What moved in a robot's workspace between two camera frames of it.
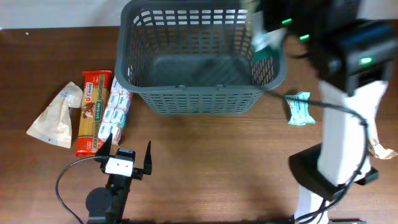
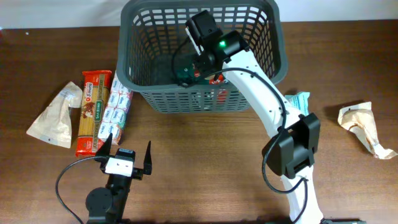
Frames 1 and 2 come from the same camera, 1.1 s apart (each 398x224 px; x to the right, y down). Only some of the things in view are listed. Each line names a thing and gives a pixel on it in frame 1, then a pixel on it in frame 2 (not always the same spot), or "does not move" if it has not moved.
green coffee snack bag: [265, 45] to [190, 75]
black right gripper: [267, 6] to [207, 70]
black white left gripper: [138, 173] does not move
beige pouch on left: [53, 124] does not move
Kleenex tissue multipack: [116, 113] does not move
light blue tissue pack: [300, 114] does not move
